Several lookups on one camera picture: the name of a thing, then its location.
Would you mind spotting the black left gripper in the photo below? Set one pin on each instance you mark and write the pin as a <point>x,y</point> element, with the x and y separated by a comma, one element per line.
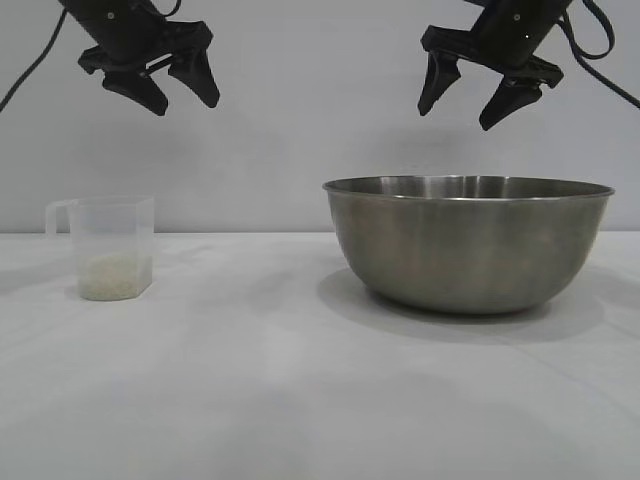
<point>120,35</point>

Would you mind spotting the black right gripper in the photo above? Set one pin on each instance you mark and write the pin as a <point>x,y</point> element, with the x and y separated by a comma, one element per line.
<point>510,35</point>

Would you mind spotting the translucent plastic measuring cup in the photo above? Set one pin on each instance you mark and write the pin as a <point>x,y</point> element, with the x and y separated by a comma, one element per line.
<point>112,230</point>

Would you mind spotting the stainless steel mixing bowl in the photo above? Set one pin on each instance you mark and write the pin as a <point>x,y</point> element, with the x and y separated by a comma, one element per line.
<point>465,250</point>

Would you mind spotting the white rice grains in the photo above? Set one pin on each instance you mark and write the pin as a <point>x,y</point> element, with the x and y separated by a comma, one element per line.
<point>115,277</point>

